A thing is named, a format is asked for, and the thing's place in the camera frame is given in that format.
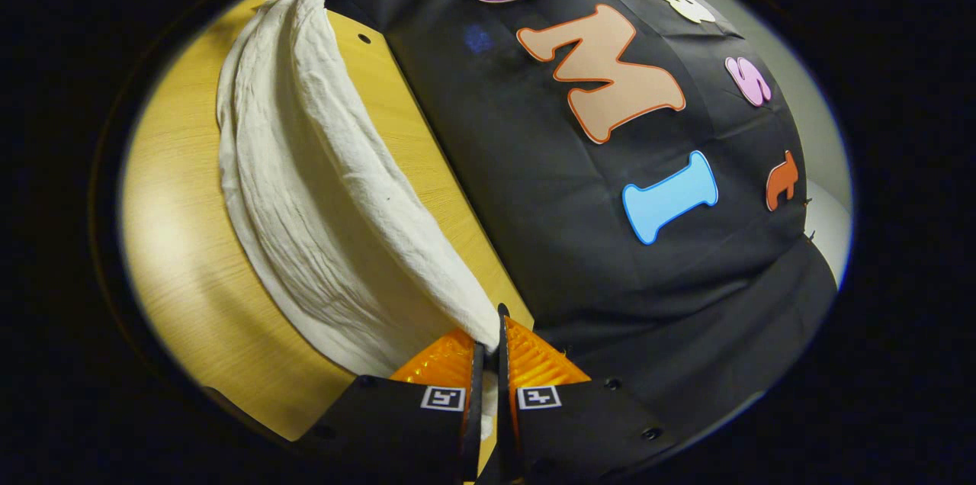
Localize black backdrop cloth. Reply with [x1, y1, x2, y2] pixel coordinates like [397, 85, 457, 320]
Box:
[324, 0, 840, 455]

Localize cream white jeans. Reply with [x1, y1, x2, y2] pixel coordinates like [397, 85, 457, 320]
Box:
[216, 0, 502, 442]

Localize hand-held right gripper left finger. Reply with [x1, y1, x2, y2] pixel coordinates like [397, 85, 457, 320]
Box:
[297, 329, 486, 483]

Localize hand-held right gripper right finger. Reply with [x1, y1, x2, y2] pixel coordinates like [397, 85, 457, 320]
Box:
[496, 304, 679, 483]

